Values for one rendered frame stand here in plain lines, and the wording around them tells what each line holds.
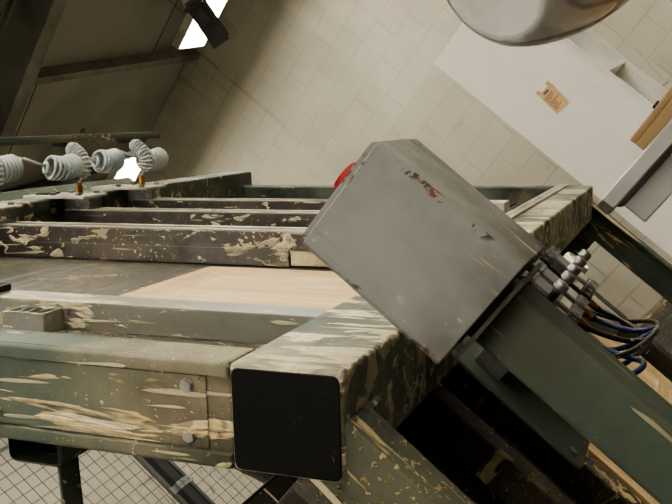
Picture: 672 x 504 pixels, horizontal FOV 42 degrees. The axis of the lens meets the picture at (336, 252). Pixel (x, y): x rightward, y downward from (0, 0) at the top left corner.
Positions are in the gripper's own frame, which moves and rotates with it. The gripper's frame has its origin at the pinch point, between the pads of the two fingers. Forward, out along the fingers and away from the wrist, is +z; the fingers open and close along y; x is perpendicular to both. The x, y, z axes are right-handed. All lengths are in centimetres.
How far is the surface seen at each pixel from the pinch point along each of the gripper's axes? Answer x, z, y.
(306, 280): 10.6, 39.9, -14.0
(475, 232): -11, 22, -83
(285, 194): 18, 63, 154
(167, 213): 37, 29, 59
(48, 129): 170, 2, 550
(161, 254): 36, 30, 22
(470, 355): -5, 45, -58
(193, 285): 26.2, 29.7, -13.7
